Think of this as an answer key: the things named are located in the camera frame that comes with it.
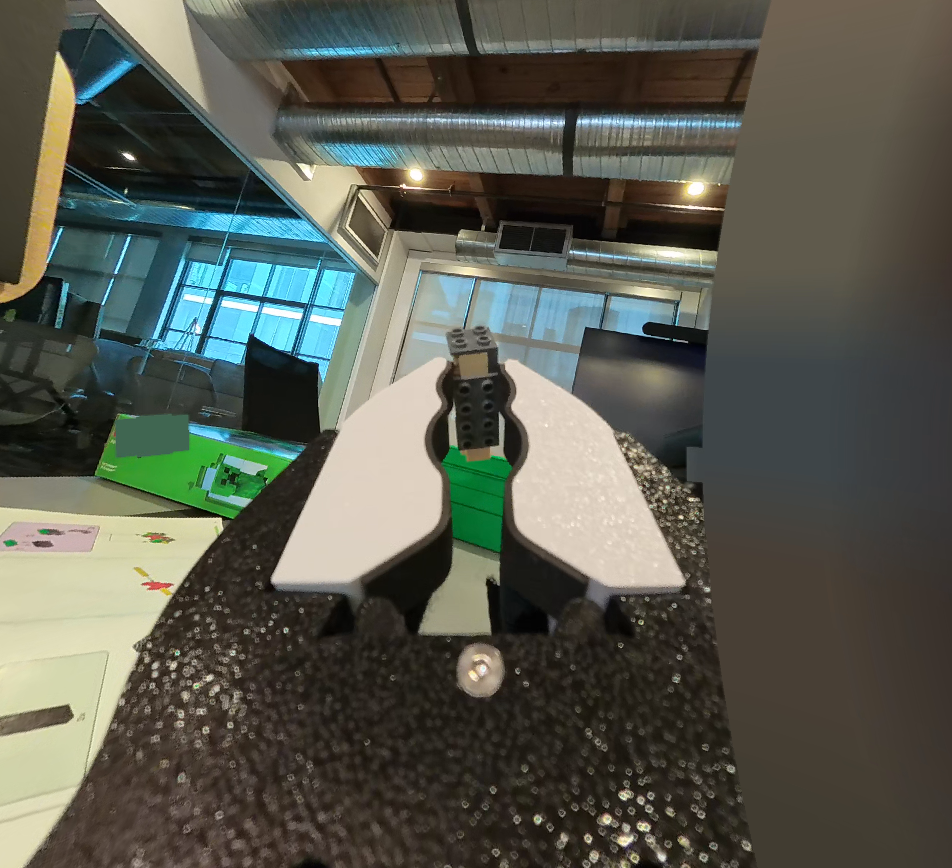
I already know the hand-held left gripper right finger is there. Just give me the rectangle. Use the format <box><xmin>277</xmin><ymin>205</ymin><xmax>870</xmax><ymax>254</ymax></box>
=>
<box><xmin>502</xmin><ymin>358</ymin><xmax>687</xmax><ymax>601</ymax></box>

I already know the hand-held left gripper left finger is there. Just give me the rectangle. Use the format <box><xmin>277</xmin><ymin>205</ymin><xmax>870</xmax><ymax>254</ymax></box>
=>
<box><xmin>271</xmin><ymin>358</ymin><xmax>457</xmax><ymax>605</ymax></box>

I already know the dark grey brick yellow tile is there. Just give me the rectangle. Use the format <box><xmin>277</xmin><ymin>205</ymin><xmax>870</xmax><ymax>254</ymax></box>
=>
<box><xmin>446</xmin><ymin>325</ymin><xmax>499</xmax><ymax>362</ymax></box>

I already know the grey desk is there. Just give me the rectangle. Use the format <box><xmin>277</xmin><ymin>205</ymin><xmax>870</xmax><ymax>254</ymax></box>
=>
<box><xmin>0</xmin><ymin>474</ymin><xmax>522</xmax><ymax>868</ymax></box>

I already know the green plastic crate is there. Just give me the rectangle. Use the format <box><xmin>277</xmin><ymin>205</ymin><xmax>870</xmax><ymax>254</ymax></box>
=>
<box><xmin>440</xmin><ymin>442</ymin><xmax>516</xmax><ymax>553</ymax></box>

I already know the large black display screen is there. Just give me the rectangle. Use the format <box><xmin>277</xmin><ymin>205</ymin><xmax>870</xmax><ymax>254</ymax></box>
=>
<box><xmin>571</xmin><ymin>326</ymin><xmax>708</xmax><ymax>467</ymax></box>

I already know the black mesh office chair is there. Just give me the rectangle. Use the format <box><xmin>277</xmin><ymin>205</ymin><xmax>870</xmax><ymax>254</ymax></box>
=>
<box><xmin>241</xmin><ymin>334</ymin><xmax>322</xmax><ymax>443</ymax></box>

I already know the green cardboard toy box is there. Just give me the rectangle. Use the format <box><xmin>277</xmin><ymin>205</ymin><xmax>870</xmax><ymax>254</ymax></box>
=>
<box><xmin>95</xmin><ymin>413</ymin><xmax>307</xmax><ymax>519</ymax></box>

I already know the large window with blinds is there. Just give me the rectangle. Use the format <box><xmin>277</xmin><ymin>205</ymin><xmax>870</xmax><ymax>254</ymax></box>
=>
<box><xmin>393</xmin><ymin>269</ymin><xmax>681</xmax><ymax>393</ymax></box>

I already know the grey office chair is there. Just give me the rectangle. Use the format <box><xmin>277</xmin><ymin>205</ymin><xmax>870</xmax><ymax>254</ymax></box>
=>
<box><xmin>0</xmin><ymin>328</ymin><xmax>101</xmax><ymax>430</ymax></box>
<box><xmin>122</xmin><ymin>351</ymin><xmax>246</xmax><ymax>423</ymax></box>

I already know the square ceiling vent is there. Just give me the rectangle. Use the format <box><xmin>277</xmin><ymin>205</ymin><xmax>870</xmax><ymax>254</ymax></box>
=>
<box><xmin>338</xmin><ymin>187</ymin><xmax>389</xmax><ymax>272</ymax></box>

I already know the open instruction booklet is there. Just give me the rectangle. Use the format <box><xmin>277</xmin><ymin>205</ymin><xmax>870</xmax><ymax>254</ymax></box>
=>
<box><xmin>0</xmin><ymin>507</ymin><xmax>224</xmax><ymax>806</ymax></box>

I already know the duct vent grille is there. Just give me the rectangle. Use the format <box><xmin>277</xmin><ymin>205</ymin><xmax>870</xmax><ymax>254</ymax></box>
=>
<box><xmin>493</xmin><ymin>219</ymin><xmax>574</xmax><ymax>268</ymax></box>

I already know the dark panel yellow frame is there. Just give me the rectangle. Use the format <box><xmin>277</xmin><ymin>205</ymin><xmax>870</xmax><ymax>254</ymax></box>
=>
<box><xmin>0</xmin><ymin>0</ymin><xmax>79</xmax><ymax>304</ymax></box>

